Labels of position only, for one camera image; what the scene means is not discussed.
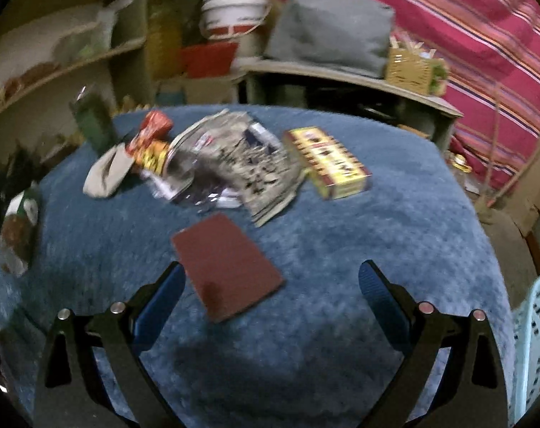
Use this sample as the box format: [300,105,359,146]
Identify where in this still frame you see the yellow red spice box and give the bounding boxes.
[282,127,372,200]

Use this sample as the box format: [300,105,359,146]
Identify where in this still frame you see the white face mask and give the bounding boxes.
[82,143,134,199]

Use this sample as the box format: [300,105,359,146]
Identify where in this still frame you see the red plastic basin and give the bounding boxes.
[181,42,238,78]

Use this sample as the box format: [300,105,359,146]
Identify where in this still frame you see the green glass bottle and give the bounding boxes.
[70,85,119,157]

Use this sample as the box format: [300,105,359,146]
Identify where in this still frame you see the light blue plastic basket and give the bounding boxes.
[509,276,540,425]

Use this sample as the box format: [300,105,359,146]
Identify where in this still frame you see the wooden wall shelf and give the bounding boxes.
[0,0,152,161]

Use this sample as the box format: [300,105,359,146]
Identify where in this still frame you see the white plastic bucket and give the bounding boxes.
[198,0,271,41]

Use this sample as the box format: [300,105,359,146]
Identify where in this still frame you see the red orange snack wrapper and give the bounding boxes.
[126,109,173,176]

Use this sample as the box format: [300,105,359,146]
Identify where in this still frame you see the blue fleece table cover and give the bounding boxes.
[0,107,514,427]

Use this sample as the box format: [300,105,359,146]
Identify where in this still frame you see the large yellow oil jug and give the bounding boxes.
[147,4,182,80]

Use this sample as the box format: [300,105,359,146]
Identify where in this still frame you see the red striped hanging cloth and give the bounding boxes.
[377,0,540,189]

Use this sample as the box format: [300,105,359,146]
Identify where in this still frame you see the low wooden cabinet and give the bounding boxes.
[239,59,463,151]

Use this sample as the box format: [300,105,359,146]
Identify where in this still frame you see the grey cloth bag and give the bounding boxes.
[265,0,395,78]

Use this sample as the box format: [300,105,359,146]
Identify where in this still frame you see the dark red scouring pad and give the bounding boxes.
[171,214,285,323]

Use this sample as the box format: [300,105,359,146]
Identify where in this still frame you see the brown sauce jar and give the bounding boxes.
[0,182,41,277]

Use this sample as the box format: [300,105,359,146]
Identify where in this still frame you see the yellow chopstick holder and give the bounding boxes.
[385,35,449,98]

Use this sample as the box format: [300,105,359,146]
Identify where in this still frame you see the grey printed snack bag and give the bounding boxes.
[159,109,305,227]

